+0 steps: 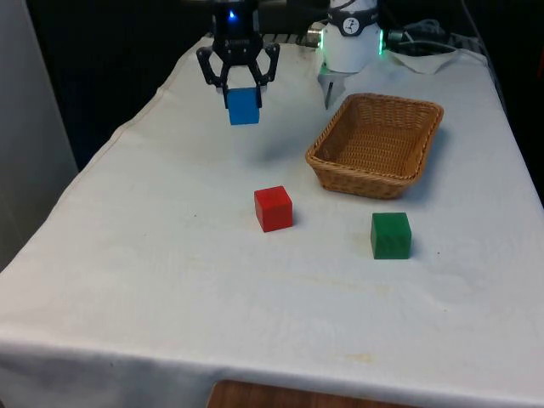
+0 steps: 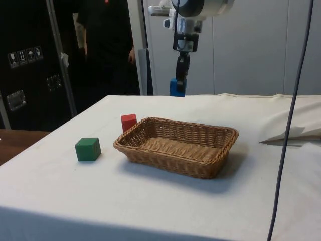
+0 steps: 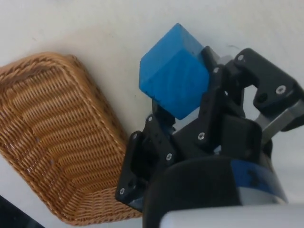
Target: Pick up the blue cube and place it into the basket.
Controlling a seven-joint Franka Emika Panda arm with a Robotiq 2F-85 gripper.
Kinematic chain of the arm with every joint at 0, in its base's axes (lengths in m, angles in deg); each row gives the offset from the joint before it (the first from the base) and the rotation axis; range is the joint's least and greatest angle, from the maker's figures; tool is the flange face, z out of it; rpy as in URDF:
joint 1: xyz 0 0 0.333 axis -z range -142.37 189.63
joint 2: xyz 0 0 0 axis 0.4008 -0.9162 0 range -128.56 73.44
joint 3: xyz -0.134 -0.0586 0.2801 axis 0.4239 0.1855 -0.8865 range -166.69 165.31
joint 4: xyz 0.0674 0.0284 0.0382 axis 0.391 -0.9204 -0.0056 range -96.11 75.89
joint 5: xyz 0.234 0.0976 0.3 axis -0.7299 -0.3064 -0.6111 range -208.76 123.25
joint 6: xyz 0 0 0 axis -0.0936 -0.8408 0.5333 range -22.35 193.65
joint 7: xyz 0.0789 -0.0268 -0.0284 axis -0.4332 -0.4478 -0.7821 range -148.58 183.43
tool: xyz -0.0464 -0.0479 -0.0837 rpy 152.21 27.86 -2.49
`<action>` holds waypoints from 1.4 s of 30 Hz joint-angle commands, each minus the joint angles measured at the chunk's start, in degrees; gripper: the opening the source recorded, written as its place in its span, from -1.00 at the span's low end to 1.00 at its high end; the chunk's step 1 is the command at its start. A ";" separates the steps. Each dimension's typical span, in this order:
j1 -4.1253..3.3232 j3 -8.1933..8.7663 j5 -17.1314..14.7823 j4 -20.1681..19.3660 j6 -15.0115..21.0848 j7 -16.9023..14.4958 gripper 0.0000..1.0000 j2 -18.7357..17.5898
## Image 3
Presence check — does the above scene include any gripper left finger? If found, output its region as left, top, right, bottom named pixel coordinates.
left=114, top=99, right=177, bottom=206

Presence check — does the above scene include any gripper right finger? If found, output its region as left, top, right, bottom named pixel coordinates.
left=196, top=45, right=304, bottom=148

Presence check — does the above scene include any blue cube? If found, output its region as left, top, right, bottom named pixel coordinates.
left=138, top=23, right=210, bottom=120

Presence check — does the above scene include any wicker basket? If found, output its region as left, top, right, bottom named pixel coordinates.
left=0, top=52, right=143, bottom=225

